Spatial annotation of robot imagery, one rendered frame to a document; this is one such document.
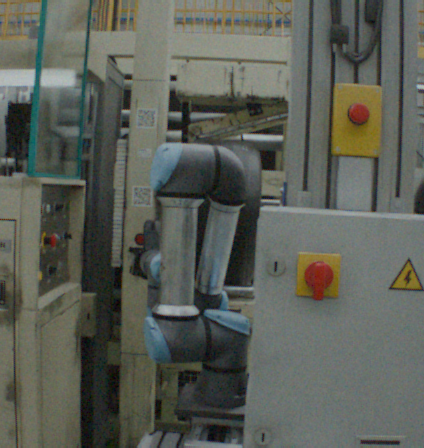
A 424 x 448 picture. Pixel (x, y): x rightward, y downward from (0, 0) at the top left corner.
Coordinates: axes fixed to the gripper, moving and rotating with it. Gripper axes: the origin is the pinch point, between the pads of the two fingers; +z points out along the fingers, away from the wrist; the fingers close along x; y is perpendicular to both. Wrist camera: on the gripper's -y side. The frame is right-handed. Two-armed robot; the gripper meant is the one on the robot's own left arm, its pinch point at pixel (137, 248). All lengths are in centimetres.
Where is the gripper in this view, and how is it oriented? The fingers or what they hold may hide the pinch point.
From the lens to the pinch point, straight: 197.3
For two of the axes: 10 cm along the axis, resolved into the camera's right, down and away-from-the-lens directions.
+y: -1.8, 9.8, 0.0
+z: -3.4, -0.7, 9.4
